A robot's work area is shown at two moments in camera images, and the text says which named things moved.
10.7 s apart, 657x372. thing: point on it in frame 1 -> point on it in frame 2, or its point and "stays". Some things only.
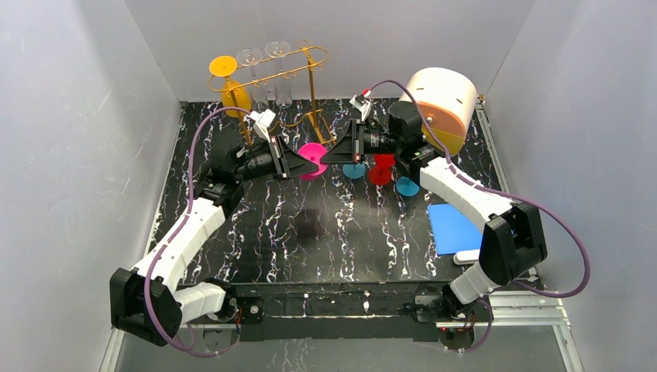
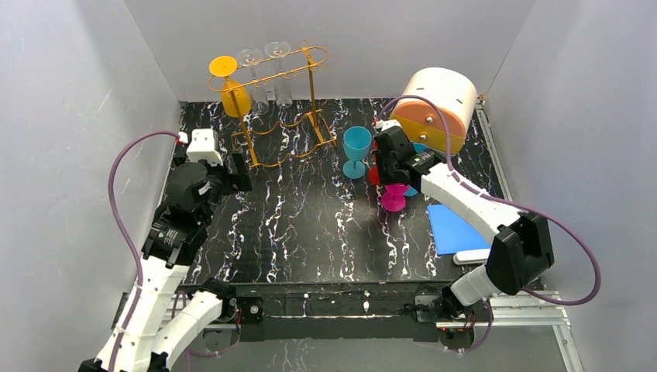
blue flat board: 452,231 stays
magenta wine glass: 314,152 -> 393,199
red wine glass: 381,173 stays
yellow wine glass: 234,94 stays
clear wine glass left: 259,93 stays
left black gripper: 280,160 -> 235,171
